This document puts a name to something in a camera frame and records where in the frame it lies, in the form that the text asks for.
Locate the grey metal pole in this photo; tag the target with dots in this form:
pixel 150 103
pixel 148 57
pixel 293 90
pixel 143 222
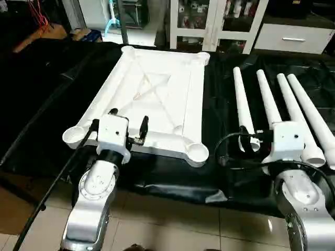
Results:
pixel 123 23

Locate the white drawer unit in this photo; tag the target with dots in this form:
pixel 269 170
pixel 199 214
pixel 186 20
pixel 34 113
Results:
pixel 293 39

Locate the black work mat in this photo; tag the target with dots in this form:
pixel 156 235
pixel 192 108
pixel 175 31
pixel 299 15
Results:
pixel 225 104

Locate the white plastic table top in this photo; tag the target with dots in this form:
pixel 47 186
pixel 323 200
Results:
pixel 157 94

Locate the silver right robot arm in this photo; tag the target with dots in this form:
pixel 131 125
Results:
pixel 301 193

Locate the white glass door cabinet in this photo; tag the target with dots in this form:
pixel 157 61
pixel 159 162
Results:
pixel 212 31

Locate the blue box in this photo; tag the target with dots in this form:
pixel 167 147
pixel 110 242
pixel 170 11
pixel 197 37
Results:
pixel 93 35

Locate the brown cardboard board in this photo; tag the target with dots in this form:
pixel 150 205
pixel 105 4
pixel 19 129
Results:
pixel 47 34

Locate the white plastic table leg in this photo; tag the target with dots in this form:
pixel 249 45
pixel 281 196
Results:
pixel 242 99
pixel 268 99
pixel 311 112
pixel 293 110

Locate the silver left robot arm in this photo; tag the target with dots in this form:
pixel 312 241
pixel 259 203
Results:
pixel 94 188

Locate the turquoise plastic stool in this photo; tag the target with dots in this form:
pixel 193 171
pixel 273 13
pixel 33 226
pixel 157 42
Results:
pixel 112 23

